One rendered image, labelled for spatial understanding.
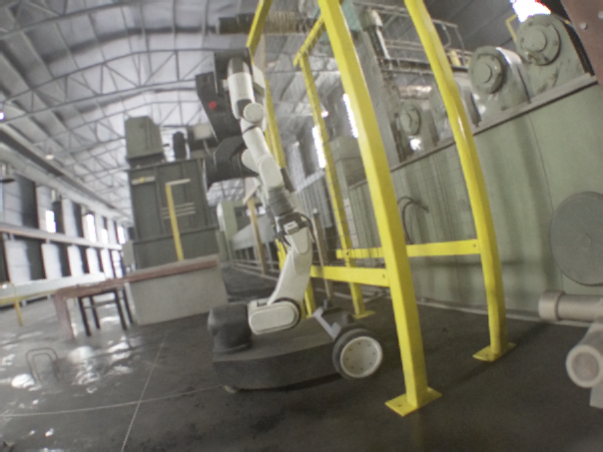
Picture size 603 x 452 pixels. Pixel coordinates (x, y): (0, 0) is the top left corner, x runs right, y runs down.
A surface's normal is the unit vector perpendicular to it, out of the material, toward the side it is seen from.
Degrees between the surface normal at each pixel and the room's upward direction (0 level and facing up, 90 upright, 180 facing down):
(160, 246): 90
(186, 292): 90
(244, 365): 90
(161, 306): 90
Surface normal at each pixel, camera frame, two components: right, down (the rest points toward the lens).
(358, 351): 0.13, -0.06
